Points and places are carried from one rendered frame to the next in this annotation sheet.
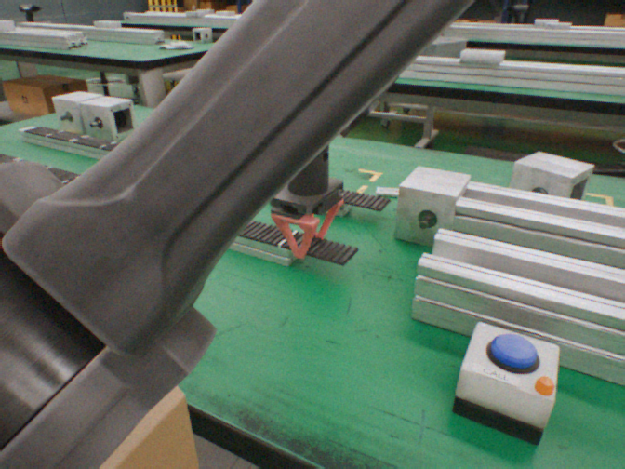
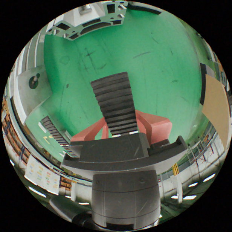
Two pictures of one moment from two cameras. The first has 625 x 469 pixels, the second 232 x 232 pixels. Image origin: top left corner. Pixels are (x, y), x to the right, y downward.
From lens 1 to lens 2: 0.59 m
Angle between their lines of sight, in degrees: 43
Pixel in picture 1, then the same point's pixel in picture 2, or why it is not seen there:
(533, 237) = (33, 40)
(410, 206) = (31, 97)
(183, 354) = not seen: outside the picture
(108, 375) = not seen: outside the picture
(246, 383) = (196, 76)
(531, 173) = (11, 87)
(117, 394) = not seen: outside the picture
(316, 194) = (145, 173)
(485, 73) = (24, 139)
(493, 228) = (30, 51)
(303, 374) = (187, 58)
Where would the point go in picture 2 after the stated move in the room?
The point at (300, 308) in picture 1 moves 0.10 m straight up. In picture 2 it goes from (163, 80) to (203, 102)
